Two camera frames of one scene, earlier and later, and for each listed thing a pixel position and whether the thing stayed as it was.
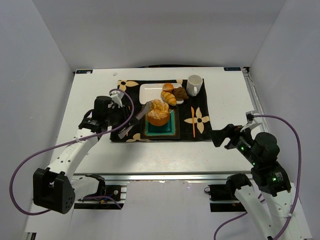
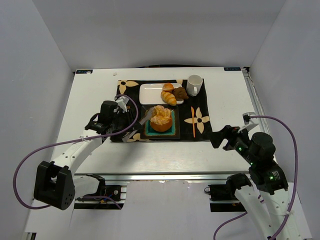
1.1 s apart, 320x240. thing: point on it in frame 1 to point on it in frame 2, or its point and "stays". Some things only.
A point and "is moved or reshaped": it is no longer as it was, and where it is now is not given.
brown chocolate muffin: x=180 y=93 stays
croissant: x=168 y=98 stays
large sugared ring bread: x=159 y=114 is moved or reshaped
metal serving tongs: x=125 y=131 to x=146 y=117
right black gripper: x=230 y=136 stays
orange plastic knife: x=192 y=112 stays
